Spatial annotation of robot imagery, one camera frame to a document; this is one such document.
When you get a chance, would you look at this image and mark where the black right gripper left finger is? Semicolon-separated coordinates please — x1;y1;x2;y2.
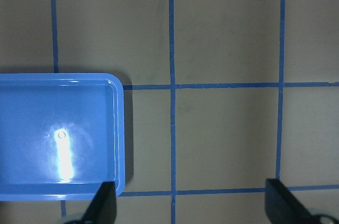
81;182;117;224

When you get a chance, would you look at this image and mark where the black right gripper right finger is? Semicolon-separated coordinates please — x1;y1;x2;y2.
265;178;313;224

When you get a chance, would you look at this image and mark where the blue plastic tray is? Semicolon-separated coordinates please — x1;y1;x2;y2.
1;73;126;201

